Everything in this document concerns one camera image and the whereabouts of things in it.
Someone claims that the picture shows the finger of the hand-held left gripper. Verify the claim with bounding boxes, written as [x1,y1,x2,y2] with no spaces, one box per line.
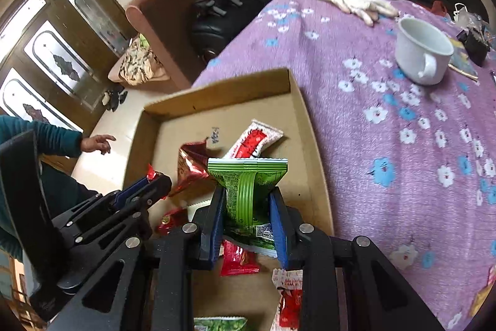
[51,176,158,231]
[63,173,173,251]

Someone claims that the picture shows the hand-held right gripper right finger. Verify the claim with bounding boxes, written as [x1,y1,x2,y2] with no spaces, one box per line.
[270,187,443,331]

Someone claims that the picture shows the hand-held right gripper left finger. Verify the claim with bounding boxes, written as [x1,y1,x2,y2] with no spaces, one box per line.
[47,186,227,331]

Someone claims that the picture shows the dark red gold snack packet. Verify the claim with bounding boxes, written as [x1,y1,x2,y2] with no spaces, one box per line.
[170,139,212,197]

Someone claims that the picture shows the small red snack packet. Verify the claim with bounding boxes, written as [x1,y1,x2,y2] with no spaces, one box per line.
[156,208,187,236]

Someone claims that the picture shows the long red snack packet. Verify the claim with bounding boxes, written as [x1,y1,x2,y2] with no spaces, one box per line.
[220,240,260,277]

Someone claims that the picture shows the green ribbed snack packet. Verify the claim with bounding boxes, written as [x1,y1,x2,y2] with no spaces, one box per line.
[207,157,289,258]

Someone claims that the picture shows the shallow cardboard box tray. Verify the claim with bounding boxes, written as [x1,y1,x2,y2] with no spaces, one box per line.
[123,68,334,331]

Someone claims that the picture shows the white red printed packet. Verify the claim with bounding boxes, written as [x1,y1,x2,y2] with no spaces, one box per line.
[271,269,305,329]

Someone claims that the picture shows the black slipper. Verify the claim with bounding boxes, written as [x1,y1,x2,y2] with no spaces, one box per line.
[113,88,128,112]

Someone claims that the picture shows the green leafy snack packet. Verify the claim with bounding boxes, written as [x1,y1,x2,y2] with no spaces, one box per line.
[194,316,248,331]

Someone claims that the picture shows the wooden door with oval glass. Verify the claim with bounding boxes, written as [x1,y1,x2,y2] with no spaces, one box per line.
[8,1,117,110]
[0,56,101,138]

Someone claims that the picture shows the purple floral tablecloth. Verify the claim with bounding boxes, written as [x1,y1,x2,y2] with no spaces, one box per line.
[192,0,496,331]

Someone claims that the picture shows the patterned beige cloth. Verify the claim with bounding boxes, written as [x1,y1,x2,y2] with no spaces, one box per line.
[118,36,171,85]

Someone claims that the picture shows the brown armchair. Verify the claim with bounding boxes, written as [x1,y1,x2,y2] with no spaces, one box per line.
[108,0,241,91]

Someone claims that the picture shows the narrow wooden glass door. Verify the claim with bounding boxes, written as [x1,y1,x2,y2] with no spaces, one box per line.
[54,0,136,60]

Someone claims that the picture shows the wide transom window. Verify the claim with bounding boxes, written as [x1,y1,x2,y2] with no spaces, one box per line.
[0,0,47,56]

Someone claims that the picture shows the snack packets on tablecloth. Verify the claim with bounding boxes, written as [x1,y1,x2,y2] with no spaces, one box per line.
[469,284,494,318]

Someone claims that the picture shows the white cup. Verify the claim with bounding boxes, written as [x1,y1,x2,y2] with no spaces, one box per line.
[394,18,455,85]

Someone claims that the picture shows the white cotton glove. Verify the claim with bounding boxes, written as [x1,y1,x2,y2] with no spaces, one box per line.
[333,0,400,26]

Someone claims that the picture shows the yellow blue booklet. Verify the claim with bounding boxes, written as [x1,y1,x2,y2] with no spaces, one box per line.
[447,38,479,81]

